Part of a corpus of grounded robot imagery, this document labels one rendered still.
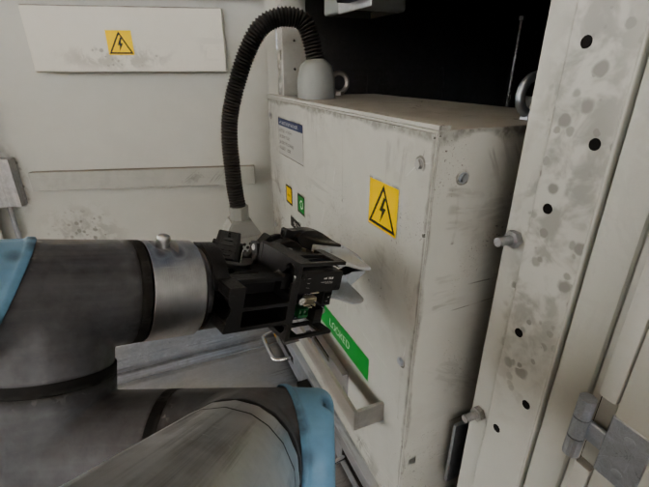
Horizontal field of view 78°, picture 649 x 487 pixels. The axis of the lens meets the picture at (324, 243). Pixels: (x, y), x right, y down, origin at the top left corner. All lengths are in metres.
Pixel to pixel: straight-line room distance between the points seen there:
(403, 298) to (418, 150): 0.15
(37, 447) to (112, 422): 0.04
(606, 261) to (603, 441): 0.12
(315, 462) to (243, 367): 0.68
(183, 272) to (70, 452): 0.12
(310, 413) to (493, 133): 0.26
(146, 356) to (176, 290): 0.67
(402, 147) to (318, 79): 0.33
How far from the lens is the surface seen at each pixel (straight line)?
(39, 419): 0.29
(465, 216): 0.38
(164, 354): 0.96
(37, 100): 1.01
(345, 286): 0.44
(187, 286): 0.30
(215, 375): 0.91
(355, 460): 0.65
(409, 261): 0.39
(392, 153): 0.39
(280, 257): 0.34
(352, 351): 0.56
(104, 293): 0.28
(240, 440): 0.17
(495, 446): 0.47
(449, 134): 0.35
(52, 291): 0.28
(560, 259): 0.34
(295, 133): 0.64
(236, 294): 0.30
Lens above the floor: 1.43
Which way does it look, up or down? 23 degrees down
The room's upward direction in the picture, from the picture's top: straight up
